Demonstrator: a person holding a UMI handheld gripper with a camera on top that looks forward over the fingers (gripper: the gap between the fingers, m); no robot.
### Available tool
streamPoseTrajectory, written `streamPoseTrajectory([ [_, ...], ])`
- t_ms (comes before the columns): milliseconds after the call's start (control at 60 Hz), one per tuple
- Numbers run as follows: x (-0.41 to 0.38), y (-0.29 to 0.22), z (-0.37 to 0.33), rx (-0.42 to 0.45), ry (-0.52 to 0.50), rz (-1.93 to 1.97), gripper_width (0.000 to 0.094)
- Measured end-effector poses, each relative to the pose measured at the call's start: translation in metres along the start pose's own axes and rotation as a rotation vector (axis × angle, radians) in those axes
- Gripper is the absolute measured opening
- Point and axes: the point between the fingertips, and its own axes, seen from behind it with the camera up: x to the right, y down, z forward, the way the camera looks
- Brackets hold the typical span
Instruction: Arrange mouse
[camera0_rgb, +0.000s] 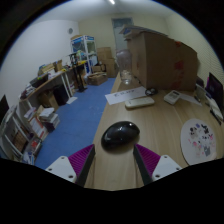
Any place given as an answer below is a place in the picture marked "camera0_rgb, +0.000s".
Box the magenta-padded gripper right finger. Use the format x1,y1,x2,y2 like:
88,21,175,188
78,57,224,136
133,143,183,186

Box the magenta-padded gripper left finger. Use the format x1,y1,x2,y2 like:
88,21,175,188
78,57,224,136
45,143,97,188

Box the black computer mouse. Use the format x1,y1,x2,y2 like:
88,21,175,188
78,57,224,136
100,120,141,151

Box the stack of books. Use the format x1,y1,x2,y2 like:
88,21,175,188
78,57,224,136
38,107,61,133

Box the small white handheld device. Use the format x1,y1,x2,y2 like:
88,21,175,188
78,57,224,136
163,89,182,106

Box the white paper sheet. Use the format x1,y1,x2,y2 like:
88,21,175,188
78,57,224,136
104,86,148,106

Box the curved wooden desk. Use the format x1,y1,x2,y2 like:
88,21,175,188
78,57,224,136
19,59,89,111

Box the dark computer monitor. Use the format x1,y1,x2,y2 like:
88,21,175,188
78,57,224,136
204,72,224,106

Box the open cardboard box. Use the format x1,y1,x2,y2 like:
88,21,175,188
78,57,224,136
87,71,109,87

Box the large brown cardboard box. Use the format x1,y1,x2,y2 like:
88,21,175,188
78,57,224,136
119,24,199,93

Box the clear glass jar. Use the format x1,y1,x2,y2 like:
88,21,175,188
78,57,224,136
115,48,134,85

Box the stacked cardboard boxes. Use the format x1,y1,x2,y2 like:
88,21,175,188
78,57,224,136
96,46,118,78

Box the blue and white claw machine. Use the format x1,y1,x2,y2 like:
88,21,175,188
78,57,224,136
69,34,99,76

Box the grey door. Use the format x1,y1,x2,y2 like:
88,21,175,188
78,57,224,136
111,17,134,51

